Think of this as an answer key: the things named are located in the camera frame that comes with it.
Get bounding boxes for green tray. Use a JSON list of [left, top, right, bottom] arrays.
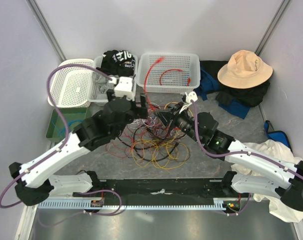
[[46, 107, 91, 143]]

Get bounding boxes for left white oval basket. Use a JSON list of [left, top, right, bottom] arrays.
[[50, 67, 92, 108]]

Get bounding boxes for right white basket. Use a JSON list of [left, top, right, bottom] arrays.
[[135, 52, 201, 94]]

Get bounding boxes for thick black cable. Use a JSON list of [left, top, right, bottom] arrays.
[[116, 107, 192, 162]]

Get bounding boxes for beige bucket hat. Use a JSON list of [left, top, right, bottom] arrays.
[[217, 50, 273, 89]]

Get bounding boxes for thin white wire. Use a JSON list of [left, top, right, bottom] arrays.
[[133, 117, 187, 141]]

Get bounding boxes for red cable in basket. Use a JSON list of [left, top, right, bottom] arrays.
[[159, 68, 192, 87]]

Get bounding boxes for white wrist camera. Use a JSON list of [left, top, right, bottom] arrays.
[[179, 91, 198, 113], [107, 76, 136, 101]]

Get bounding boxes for thick red ethernet cable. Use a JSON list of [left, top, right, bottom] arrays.
[[143, 56, 167, 101]]

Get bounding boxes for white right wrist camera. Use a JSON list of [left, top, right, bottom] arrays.
[[179, 91, 198, 113]]

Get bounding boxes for blue-white cable duct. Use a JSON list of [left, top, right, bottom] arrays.
[[37, 198, 230, 210]]

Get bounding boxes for black printed shirt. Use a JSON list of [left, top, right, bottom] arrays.
[[96, 49, 136, 77]]

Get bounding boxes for white cloth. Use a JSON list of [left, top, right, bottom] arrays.
[[231, 139, 303, 223]]

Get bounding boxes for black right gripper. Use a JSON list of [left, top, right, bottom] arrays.
[[155, 101, 204, 144]]

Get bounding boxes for blue bag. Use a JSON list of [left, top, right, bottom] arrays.
[[263, 120, 292, 151]]

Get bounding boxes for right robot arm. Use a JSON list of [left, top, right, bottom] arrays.
[[155, 103, 303, 212]]

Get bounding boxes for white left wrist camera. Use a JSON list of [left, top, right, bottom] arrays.
[[107, 76, 136, 101]]

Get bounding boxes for light blue wire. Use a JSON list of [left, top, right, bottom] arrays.
[[52, 114, 84, 136]]

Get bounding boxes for thin pink wire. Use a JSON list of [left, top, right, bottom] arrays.
[[131, 101, 167, 131]]

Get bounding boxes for thin red wire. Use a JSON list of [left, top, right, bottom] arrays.
[[105, 117, 167, 161]]

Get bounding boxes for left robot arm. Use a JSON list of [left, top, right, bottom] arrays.
[[9, 93, 148, 206]]

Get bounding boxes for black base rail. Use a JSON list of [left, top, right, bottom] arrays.
[[72, 177, 250, 208]]

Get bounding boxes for blue garment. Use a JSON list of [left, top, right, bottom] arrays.
[[194, 67, 251, 119]]

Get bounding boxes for middle white basket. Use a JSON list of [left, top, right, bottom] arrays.
[[86, 54, 138, 106]]

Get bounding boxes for black garment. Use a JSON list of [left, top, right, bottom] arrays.
[[195, 60, 270, 107]]

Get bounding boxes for grey garment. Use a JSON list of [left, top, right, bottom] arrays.
[[91, 72, 113, 94]]

